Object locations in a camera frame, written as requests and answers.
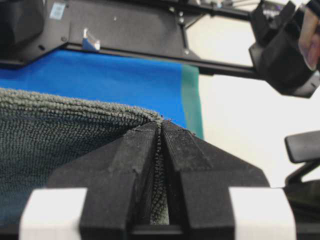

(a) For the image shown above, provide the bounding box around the silver corner bracket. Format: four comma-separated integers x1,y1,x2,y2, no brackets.
82,28,101,52

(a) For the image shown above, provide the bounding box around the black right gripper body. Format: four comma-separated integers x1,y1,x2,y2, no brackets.
249,0,320,98

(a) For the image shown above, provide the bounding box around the grey microfibre towel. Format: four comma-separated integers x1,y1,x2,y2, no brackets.
0,88,164,226

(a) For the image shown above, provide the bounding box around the green cutting mat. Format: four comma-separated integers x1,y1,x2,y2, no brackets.
181,64,205,140

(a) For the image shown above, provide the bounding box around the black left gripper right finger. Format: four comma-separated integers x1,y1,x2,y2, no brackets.
161,120,297,240

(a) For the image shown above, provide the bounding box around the black aluminium frame rail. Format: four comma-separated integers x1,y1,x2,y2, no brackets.
0,0,266,78

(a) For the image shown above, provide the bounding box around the person hand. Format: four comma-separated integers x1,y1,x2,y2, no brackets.
298,0,320,71

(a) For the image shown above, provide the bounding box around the black office chair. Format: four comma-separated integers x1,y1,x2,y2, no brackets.
283,131,320,240

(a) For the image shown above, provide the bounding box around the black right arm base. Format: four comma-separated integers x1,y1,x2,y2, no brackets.
0,0,47,57

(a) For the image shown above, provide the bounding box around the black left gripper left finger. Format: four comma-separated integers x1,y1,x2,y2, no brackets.
19,122,158,240

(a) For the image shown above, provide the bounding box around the blue table cloth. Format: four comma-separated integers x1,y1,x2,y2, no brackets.
0,50,187,126

